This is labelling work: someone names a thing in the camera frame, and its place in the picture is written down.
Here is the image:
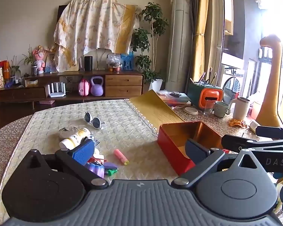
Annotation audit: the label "orange snack wrapper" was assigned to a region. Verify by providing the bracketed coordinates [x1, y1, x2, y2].
[228, 119, 247, 128]

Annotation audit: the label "black speaker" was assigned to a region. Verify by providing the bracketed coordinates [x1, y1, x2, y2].
[84, 56, 93, 71]

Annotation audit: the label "small plant in vase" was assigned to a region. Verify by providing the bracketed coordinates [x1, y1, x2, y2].
[22, 45, 39, 76]

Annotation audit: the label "black television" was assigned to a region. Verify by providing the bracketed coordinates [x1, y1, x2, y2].
[58, 5, 70, 29]

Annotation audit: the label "purple kettlebell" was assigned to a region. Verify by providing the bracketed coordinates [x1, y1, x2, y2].
[90, 76, 106, 96]

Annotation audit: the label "tan curved chair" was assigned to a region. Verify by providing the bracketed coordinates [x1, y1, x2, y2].
[255, 35, 283, 128]

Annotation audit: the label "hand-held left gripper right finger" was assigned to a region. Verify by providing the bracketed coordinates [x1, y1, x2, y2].
[171, 138, 262, 190]

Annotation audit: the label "yellow curtain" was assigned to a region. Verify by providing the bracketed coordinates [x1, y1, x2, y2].
[191, 0, 210, 83]

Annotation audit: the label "floral cloth cover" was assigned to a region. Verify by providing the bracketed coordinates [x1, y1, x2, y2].
[53, 0, 142, 72]

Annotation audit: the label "pink toy suitcase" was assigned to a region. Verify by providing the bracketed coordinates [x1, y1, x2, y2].
[78, 79, 90, 96]

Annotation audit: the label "orange green desk organizer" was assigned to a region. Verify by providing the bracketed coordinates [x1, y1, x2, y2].
[187, 82, 224, 109]

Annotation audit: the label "grey curtain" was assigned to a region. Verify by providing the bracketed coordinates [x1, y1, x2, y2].
[204, 0, 225, 76]

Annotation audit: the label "white washing machine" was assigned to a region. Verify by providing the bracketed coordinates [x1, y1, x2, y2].
[223, 63, 244, 104]

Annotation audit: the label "orange gift bags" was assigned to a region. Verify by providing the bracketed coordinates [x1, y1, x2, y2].
[0, 60, 11, 80]

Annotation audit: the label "wooden wall shelf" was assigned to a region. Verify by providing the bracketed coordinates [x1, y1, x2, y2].
[223, 0, 234, 36]

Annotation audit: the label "white round sunglasses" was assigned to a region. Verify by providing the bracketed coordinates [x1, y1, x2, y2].
[84, 112, 105, 130]

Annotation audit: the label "red tin box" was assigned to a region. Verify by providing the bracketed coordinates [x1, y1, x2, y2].
[158, 121, 224, 176]

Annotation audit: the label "silver round compact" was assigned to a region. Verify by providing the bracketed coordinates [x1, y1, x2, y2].
[58, 127, 78, 140]

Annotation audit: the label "small leafy potted plant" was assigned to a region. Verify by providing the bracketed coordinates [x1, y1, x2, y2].
[7, 56, 23, 78]

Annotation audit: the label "pale green mug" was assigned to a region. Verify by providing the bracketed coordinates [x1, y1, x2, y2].
[214, 101, 231, 118]

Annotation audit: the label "stack of books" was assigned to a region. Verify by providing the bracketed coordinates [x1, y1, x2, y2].
[157, 90, 191, 107]

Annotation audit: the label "white yellow plastic bottle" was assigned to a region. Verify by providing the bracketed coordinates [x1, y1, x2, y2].
[59, 128, 92, 149]

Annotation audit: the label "pink bin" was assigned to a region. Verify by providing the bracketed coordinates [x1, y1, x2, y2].
[251, 101, 262, 120]

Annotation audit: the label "clear pill bottle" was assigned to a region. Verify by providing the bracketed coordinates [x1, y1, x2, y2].
[249, 120, 261, 132]

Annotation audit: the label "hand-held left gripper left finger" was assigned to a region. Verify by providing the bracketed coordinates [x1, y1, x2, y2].
[26, 138, 109, 190]

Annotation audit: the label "purple toy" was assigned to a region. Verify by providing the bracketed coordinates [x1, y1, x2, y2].
[85, 161, 105, 178]

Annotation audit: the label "clear drinking glass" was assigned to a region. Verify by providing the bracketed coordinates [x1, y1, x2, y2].
[204, 100, 215, 115]

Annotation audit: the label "green indoor tree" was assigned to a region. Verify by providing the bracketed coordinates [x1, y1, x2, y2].
[131, 2, 169, 85]

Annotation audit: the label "clear bag of fruit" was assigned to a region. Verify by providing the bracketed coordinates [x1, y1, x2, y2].
[107, 54, 122, 73]

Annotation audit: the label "white lidded mug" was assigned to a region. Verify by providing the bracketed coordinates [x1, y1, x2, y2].
[230, 96, 250, 120]

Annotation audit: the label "pink doll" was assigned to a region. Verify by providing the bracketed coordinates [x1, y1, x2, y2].
[32, 45, 50, 74]

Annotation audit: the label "white router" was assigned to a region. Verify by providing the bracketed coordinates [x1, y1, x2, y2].
[47, 82, 66, 98]

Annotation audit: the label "white plant pot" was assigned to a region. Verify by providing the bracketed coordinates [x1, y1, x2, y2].
[150, 79, 164, 92]

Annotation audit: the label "wooden television cabinet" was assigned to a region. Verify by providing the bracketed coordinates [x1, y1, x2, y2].
[0, 69, 145, 110]

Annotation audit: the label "blue picture card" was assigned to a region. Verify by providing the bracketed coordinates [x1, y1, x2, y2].
[120, 52, 134, 70]

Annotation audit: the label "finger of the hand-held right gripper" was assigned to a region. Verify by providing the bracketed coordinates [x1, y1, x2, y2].
[221, 134, 283, 154]
[255, 126, 283, 139]

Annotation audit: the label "brown lace tablecloth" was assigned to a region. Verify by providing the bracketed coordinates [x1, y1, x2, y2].
[0, 104, 269, 193]

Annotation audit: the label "pink highlighter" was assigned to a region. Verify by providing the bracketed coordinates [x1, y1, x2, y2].
[114, 149, 130, 166]

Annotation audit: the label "covered tower air conditioner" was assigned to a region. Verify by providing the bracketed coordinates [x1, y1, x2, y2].
[165, 0, 194, 90]

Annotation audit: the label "cream arched panel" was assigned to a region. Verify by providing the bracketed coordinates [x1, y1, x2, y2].
[93, 48, 114, 70]

